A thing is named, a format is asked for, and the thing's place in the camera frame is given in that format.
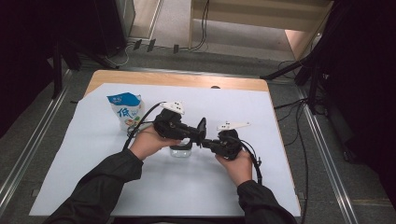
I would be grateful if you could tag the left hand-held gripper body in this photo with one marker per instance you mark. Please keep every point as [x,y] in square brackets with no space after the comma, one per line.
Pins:
[169,124]

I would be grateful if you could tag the clear jar with black lid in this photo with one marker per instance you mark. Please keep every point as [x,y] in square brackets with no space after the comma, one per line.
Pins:
[180,151]

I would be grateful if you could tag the person's right hand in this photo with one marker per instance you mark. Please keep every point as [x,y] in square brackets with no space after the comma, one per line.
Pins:
[241,169]

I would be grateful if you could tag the blue and white milk bag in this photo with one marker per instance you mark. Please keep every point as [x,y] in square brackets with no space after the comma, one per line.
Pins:
[124,109]

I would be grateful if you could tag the white paper sheet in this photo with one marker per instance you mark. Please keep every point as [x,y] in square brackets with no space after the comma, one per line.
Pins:
[186,186]

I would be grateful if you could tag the dark cabinet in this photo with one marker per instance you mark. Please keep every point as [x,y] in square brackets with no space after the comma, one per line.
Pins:
[109,25]

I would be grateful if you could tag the metal floor rail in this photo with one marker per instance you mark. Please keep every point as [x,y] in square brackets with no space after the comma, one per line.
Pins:
[26,155]
[327,155]
[186,72]

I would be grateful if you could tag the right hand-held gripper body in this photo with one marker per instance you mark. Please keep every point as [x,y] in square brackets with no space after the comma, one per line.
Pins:
[229,144]

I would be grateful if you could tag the black stand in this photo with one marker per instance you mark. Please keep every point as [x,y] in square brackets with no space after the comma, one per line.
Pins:
[280,72]
[57,77]

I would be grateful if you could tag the light wooden shelf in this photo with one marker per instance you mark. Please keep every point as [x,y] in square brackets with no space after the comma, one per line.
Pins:
[249,18]

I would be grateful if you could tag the person's left hand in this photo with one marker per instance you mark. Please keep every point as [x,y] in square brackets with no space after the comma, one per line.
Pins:
[146,143]

